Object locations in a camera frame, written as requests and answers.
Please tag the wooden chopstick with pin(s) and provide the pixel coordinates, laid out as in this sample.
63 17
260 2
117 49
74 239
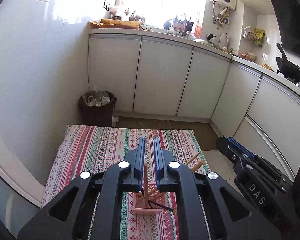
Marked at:
145 172
197 166
192 159

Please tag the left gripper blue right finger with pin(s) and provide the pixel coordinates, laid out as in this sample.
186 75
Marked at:
159 165

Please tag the red bottle on counter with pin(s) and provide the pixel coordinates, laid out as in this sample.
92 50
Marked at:
198 28

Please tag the yellow cloth on counter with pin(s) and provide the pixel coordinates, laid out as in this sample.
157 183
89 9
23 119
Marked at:
108 23

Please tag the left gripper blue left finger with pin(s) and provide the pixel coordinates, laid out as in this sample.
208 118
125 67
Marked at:
140 154

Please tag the yellow green snack bag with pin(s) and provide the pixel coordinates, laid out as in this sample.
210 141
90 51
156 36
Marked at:
258 36

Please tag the dark brown trash bin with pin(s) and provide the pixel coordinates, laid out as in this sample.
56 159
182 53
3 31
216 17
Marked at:
97 108

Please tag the black frying pan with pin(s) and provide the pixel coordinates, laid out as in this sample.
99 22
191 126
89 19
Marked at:
289 70

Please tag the white kettle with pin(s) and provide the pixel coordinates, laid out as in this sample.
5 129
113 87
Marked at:
223 40

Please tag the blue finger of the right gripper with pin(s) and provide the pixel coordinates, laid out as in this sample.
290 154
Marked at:
242 148

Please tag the white kitchen cabinet run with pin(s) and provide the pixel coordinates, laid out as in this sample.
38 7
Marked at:
157 75

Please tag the patterned striped tablecloth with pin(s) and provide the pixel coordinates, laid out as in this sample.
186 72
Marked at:
92 186

